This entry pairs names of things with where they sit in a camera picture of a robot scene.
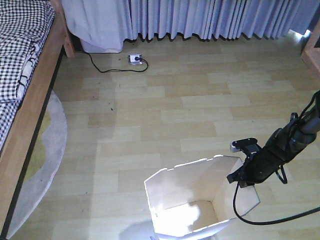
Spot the white floor power socket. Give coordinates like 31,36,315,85
128,54,142,65

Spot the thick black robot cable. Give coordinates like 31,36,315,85
232,159,320,225

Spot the light wooden desk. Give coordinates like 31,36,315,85
301,20,320,79

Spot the black white checkered bedding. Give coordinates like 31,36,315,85
0,0,55,145

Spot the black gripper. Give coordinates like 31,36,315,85
226,143,284,188

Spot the light grey curtain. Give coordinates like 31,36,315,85
62,0,320,53

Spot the black power cord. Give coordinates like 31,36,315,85
74,49,149,74

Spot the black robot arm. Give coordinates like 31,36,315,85
227,91,320,188

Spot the wooden bed frame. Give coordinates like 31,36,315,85
0,0,75,238

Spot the grey round rug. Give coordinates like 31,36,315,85
6,91,67,239

